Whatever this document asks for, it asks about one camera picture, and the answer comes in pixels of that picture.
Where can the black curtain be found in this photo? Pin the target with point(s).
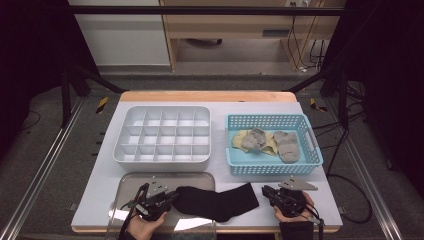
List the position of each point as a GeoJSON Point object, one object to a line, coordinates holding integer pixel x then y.
{"type": "Point", "coordinates": [30, 66]}
{"type": "Point", "coordinates": [393, 83]}

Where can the person's right hand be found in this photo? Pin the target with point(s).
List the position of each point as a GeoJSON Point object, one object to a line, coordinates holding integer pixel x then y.
{"type": "Point", "coordinates": [310, 210]}

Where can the white compartment storage box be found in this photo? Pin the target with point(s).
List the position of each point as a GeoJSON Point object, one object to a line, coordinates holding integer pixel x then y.
{"type": "Point", "coordinates": [163, 133]}

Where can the grey sock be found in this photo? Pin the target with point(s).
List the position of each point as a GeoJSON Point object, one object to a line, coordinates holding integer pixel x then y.
{"type": "Point", "coordinates": [288, 148]}
{"type": "Point", "coordinates": [253, 140]}

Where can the black yellow tape strip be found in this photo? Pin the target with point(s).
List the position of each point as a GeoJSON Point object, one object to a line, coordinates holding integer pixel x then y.
{"type": "Point", "coordinates": [315, 105]}
{"type": "Point", "coordinates": [102, 105]}

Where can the light blue plastic basket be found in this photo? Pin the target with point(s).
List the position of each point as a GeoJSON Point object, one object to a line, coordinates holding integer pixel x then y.
{"type": "Point", "coordinates": [300, 166]}

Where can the black frame bar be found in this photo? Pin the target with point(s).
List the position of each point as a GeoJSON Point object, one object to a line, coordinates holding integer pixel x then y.
{"type": "Point", "coordinates": [200, 10]}

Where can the white wall socket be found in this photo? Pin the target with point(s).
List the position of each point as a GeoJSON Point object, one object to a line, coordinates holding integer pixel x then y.
{"type": "Point", "coordinates": [298, 3]}

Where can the black object under desk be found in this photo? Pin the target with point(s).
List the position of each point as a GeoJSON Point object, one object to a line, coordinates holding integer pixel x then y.
{"type": "Point", "coordinates": [203, 42]}

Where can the black metal stand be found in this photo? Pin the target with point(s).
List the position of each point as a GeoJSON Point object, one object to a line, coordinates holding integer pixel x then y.
{"type": "Point", "coordinates": [343, 100]}
{"type": "Point", "coordinates": [65, 100]}

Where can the wooden desk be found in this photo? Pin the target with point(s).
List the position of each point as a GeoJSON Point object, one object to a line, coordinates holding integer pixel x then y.
{"type": "Point", "coordinates": [233, 23]}

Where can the person's left hand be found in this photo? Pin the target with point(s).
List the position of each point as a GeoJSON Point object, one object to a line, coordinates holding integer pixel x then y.
{"type": "Point", "coordinates": [143, 228]}

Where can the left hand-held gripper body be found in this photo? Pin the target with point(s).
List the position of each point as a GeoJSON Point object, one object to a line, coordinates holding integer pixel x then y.
{"type": "Point", "coordinates": [153, 203]}

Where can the white cabinet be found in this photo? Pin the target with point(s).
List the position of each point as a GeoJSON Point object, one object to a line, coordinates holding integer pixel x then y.
{"type": "Point", "coordinates": [123, 40]}

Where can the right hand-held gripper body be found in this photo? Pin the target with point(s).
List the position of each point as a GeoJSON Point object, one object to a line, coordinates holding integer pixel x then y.
{"type": "Point", "coordinates": [291, 201]}

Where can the black sock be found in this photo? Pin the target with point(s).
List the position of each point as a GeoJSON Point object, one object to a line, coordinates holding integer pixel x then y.
{"type": "Point", "coordinates": [196, 203]}
{"type": "Point", "coordinates": [243, 200]}

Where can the white table mat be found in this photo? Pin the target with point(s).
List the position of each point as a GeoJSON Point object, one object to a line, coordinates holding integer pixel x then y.
{"type": "Point", "coordinates": [96, 200]}

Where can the aluminium rail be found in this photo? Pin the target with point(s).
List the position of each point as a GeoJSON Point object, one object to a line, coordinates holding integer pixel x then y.
{"type": "Point", "coordinates": [42, 173]}
{"type": "Point", "coordinates": [381, 210]}

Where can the translucent grey box lid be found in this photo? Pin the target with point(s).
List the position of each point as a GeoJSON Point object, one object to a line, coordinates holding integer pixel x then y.
{"type": "Point", "coordinates": [133, 186]}

